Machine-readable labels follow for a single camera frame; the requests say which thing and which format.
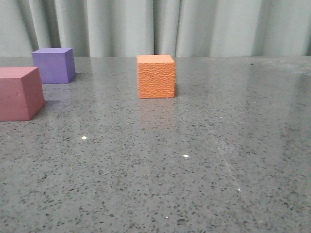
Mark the orange foam cube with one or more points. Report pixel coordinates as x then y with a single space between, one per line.
155 76

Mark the grey-green curtain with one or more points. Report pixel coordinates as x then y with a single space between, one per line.
181 28

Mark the purple foam cube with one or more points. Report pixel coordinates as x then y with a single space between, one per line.
56 65

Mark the pink foam cube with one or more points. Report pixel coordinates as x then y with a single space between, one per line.
21 93

